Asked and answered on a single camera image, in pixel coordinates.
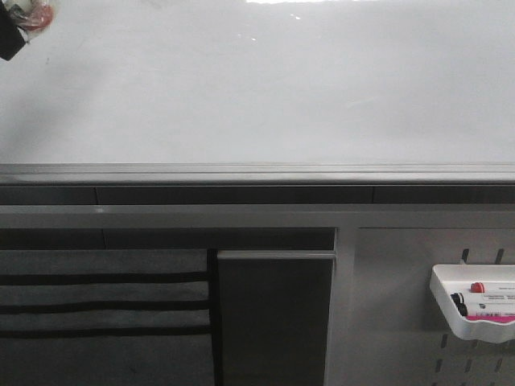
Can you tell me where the white marker with black tip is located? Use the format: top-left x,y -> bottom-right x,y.
3,0 -> 56,43

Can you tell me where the grey fabric pocket organizer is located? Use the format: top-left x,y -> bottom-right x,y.
1,249 -> 224,385

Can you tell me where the white marker lower black end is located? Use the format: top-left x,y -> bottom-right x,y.
455,303 -> 515,318

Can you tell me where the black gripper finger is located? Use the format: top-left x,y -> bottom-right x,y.
0,3 -> 26,61

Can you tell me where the grey whiteboard stand frame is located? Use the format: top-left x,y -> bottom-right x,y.
1,185 -> 514,385

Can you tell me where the pink highlighter pen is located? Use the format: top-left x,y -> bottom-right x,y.
466,316 -> 515,324

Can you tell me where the marker with red end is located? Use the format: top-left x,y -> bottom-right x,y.
470,282 -> 515,294

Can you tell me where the white whiteboard with aluminium frame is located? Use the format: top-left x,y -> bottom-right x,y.
1,1 -> 514,184

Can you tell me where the white plastic marker tray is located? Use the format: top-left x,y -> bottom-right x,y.
429,264 -> 514,343

